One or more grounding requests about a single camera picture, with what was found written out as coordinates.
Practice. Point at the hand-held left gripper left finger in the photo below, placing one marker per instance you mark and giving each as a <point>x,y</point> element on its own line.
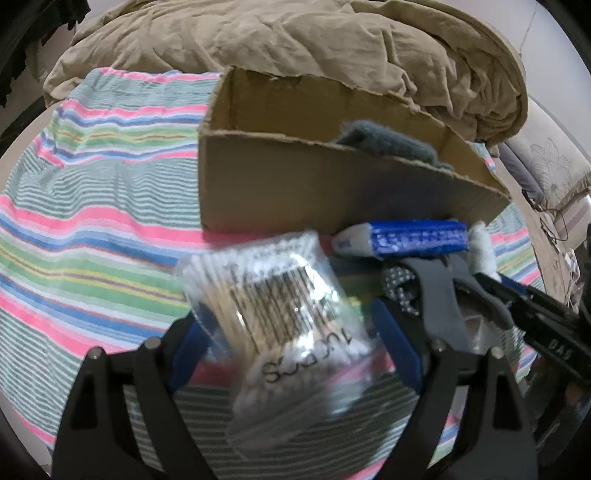
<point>190,342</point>

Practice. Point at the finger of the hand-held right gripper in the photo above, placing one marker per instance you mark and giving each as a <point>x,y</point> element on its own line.
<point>531,318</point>
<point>512,285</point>

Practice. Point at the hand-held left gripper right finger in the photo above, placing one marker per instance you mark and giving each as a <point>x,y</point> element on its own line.
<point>400,342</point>

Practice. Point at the clear bag of cotton swabs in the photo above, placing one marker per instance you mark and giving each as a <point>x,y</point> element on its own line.
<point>277,314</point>

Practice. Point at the brown cardboard box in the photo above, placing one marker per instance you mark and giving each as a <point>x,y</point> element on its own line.
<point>295,184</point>

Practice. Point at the white gauze roll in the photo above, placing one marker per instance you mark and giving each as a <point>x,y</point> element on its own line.
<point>482,251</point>

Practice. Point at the grey plastic clip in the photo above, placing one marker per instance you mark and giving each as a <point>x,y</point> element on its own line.
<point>436,295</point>

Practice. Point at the black polka-dot cloth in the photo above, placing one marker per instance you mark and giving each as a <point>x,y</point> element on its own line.
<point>398,279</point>

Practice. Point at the blue and white tube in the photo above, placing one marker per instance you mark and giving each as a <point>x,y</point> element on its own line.
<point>415,237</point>

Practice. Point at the floral beige cushion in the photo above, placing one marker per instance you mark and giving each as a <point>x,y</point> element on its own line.
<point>554,157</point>

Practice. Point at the striped blanket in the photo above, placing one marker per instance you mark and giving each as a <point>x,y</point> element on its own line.
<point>101,221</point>

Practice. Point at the grey fuzzy cloth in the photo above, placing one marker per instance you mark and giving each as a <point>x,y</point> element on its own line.
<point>388,141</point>

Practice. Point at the tan duvet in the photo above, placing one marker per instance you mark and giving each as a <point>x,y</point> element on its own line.
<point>295,41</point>

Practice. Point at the dark hanging clothing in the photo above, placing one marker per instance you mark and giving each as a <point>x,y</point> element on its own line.
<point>23,46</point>

